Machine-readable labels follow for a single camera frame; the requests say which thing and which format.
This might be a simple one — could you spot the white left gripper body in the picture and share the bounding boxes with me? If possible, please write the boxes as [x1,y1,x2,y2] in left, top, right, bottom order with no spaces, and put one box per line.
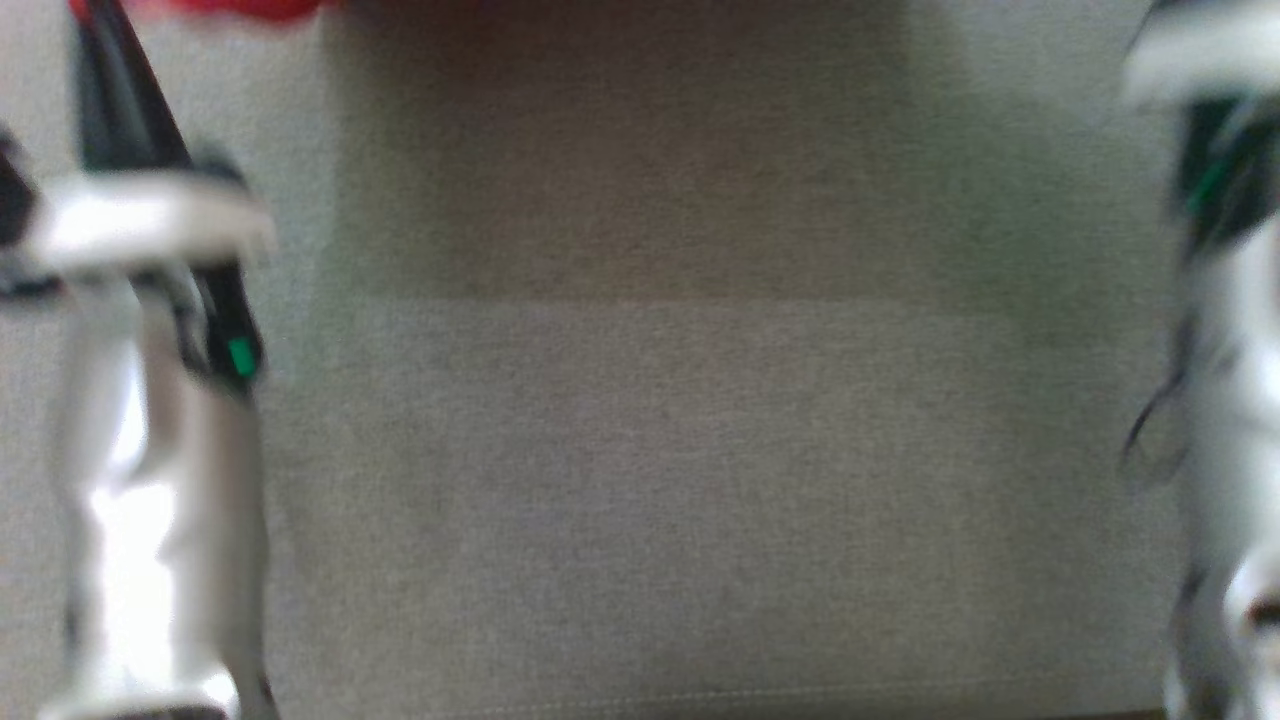
[28,163,278,393]

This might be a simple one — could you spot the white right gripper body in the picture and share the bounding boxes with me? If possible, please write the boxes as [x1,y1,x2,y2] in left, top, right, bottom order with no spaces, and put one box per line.
[1118,0,1280,253]

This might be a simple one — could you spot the red jersey with white stripes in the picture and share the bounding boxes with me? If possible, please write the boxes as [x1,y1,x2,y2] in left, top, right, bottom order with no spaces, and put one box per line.
[68,0,336,25]

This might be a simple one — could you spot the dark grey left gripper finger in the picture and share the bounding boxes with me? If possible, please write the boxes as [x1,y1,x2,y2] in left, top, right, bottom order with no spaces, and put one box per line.
[98,0,194,171]
[68,0,138,173]

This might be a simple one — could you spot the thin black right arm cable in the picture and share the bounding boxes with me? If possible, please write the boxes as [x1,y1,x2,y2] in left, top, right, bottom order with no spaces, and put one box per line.
[1118,315,1196,483]

